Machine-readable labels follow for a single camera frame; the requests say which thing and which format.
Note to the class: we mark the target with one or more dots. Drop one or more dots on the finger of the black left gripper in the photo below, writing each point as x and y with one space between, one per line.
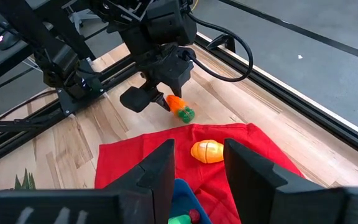
177 91
162 101

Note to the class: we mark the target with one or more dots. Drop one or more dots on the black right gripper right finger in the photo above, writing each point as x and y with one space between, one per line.
253 180

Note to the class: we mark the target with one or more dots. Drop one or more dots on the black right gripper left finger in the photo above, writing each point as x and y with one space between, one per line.
154 174

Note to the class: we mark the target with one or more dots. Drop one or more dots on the orange toy carrot green top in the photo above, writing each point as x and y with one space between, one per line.
177 105

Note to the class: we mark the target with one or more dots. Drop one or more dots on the red toy cherry with stem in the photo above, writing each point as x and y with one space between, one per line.
194 215

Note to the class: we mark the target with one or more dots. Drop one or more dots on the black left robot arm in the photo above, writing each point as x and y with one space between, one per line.
57 59

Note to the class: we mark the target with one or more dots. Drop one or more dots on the blue plastic tupperware container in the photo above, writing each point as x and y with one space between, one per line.
183 196

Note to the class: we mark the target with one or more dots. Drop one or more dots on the red cloth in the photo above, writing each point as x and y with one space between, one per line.
204 180

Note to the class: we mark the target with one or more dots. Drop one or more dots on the orange toy fruit halves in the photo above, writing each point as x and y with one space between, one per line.
207 151

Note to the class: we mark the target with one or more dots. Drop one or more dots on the spiky green aloe plant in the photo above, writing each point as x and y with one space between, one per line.
25 182

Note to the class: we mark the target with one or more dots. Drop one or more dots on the black computer mouse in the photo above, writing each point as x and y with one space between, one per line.
7 42

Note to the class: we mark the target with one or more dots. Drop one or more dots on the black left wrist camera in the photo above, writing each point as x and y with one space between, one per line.
134 99

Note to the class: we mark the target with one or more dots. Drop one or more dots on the black rail bracket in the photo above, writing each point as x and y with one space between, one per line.
224 40

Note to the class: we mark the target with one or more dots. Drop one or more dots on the black aluminium table frame rail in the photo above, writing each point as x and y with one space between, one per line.
26 137
291 93

